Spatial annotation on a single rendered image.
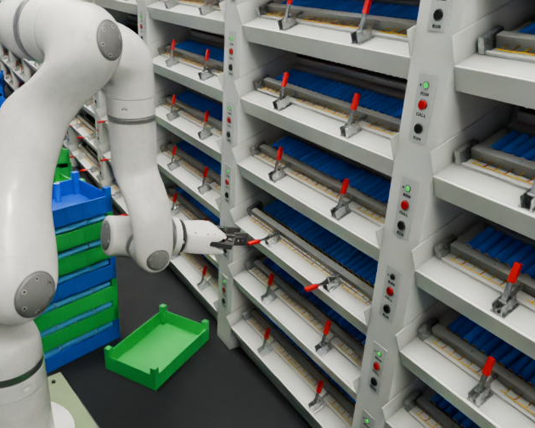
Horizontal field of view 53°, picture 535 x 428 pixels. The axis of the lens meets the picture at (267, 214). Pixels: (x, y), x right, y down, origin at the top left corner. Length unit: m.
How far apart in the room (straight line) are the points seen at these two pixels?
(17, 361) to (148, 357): 0.95
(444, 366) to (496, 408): 0.12
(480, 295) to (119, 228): 0.69
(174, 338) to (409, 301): 1.04
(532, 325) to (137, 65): 0.80
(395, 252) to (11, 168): 0.71
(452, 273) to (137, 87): 0.67
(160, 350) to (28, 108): 1.20
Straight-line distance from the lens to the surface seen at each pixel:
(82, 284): 1.78
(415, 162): 1.02
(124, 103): 1.02
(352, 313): 1.26
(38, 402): 1.05
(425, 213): 1.03
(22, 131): 0.87
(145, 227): 1.04
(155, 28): 2.15
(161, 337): 1.95
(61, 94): 0.86
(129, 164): 1.05
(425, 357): 1.16
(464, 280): 1.05
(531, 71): 0.91
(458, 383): 1.12
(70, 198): 1.85
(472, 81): 0.95
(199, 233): 1.18
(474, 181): 0.98
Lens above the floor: 1.17
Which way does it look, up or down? 24 degrees down
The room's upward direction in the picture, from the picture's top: 4 degrees clockwise
